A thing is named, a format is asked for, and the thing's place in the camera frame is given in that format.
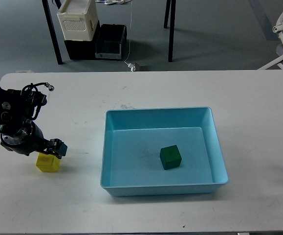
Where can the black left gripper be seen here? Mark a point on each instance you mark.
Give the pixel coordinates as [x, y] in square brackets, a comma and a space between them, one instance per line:
[29, 139]

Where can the yellow block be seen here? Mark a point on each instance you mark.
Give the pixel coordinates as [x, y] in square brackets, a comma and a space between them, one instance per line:
[47, 163]

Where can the green block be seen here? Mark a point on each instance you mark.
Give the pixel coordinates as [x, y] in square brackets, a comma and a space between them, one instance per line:
[170, 157]

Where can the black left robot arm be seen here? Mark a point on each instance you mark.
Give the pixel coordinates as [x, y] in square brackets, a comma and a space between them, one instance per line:
[18, 107]

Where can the light blue plastic box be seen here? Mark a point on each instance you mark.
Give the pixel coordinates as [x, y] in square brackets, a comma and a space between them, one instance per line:
[131, 162]

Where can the black crate under white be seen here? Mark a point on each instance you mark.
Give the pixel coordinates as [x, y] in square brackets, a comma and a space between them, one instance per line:
[83, 50]

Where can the black table leg left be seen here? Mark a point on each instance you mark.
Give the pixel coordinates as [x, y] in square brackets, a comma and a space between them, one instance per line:
[52, 32]

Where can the black table leg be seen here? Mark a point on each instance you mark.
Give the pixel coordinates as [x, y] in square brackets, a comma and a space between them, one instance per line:
[170, 17]
[52, 32]

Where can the white power adapter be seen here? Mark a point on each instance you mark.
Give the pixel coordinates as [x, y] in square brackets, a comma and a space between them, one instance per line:
[134, 67]

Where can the black open storage bin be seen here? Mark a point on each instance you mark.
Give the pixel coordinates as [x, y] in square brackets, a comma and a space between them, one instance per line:
[110, 41]

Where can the white plastic crate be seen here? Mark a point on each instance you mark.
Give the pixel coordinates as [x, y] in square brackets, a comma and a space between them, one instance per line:
[78, 19]

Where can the black table leg right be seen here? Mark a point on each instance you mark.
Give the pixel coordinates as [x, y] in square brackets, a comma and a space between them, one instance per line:
[170, 17]

